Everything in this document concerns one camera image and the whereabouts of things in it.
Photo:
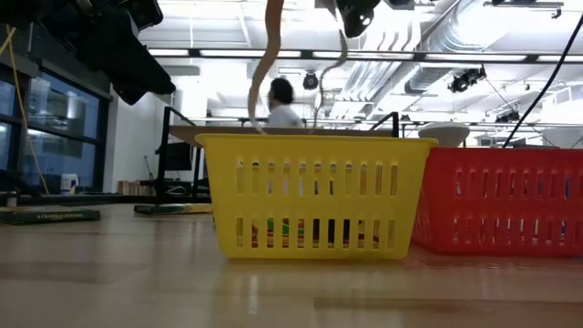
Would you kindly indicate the black ceiling spotlight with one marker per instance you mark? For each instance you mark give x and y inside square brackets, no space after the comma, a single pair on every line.
[310,82]

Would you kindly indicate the red plastic basket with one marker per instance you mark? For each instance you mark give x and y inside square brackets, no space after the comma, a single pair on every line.
[501,207]

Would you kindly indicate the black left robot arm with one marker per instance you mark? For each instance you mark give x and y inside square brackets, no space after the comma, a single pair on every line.
[45,23]

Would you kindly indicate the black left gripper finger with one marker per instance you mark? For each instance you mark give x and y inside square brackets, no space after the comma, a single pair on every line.
[146,86]

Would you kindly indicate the white plastic container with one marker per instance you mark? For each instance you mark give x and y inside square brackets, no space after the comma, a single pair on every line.
[69,184]

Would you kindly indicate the person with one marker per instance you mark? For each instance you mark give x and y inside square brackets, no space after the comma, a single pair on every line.
[282,116]

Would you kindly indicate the black metal table frame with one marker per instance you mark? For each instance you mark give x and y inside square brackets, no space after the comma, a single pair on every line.
[114,199]

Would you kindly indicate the Crayola crayon box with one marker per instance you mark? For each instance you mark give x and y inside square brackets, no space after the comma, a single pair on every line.
[50,216]
[173,209]

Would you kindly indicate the yellow plastic basket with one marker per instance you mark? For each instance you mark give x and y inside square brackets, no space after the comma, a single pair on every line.
[319,207]

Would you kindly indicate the white dome metal lamp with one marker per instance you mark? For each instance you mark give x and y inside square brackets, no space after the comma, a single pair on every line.
[444,134]

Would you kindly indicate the row of books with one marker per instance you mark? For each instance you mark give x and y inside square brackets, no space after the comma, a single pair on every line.
[136,188]

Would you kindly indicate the large green rubber band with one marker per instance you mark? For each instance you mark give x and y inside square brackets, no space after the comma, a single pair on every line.
[285,226]

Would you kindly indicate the black ceiling light cluster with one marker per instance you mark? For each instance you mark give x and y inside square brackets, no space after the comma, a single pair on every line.
[508,117]
[464,81]

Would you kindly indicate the long ceiling light strip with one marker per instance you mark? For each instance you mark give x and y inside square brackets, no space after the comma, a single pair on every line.
[478,57]

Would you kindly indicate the silver air duct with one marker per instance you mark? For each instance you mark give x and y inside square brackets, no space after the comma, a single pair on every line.
[437,45]

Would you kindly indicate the black monitor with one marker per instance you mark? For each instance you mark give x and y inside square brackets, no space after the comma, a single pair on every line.
[178,157]

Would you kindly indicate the dark framed window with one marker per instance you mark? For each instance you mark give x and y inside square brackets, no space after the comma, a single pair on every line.
[64,109]

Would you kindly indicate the small grey post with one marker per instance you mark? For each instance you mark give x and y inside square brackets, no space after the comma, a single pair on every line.
[11,200]

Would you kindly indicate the wooden shelf riser black legs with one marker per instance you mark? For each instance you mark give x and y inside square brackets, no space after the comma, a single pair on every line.
[346,131]

